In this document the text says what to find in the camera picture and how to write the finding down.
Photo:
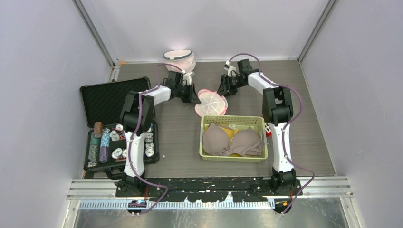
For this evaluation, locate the white grey-zipper laundry bag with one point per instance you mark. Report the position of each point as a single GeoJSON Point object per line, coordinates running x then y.
{"type": "Point", "coordinates": [184, 59]}

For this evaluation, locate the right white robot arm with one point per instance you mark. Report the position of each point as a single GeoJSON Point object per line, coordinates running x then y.
{"type": "Point", "coordinates": [277, 111]}

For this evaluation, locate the teal poker chip stack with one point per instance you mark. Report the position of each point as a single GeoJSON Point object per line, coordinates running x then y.
{"type": "Point", "coordinates": [94, 146]}

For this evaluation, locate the purple poker chip stack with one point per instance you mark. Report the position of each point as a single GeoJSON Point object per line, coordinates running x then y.
{"type": "Point", "coordinates": [104, 146]}

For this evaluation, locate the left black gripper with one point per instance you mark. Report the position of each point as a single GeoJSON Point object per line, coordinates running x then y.
{"type": "Point", "coordinates": [195, 99]}

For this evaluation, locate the black poker chip case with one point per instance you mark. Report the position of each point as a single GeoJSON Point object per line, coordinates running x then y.
{"type": "Point", "coordinates": [104, 103]}

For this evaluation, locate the yellow bra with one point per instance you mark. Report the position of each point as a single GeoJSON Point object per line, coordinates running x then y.
{"type": "Point", "coordinates": [233, 132]}

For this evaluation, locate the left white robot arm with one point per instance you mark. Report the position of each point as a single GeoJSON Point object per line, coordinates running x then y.
{"type": "Point", "coordinates": [137, 116]}

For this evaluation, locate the taupe bra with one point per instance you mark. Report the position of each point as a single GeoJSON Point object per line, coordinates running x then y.
{"type": "Point", "coordinates": [231, 141]}

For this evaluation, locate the green plastic basket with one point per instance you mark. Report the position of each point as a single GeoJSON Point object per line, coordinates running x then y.
{"type": "Point", "coordinates": [229, 138]}

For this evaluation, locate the white pink-zipper laundry bag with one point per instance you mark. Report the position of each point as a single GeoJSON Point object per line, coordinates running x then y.
{"type": "Point", "coordinates": [211, 103]}

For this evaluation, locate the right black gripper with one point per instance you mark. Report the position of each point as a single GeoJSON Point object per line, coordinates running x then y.
{"type": "Point", "coordinates": [225, 90]}

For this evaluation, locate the brown poker chip stack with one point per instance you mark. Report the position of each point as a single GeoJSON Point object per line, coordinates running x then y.
{"type": "Point", "coordinates": [98, 129]}

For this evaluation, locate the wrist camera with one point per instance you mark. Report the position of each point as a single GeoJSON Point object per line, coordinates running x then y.
{"type": "Point", "coordinates": [231, 70]}
{"type": "Point", "coordinates": [187, 78]}

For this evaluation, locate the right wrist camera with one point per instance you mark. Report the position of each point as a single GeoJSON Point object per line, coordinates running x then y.
{"type": "Point", "coordinates": [231, 70]}

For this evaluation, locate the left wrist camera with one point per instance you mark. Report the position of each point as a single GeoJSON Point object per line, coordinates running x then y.
{"type": "Point", "coordinates": [187, 78]}

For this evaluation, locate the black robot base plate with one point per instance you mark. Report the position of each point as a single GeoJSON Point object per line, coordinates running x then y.
{"type": "Point", "coordinates": [206, 189]}

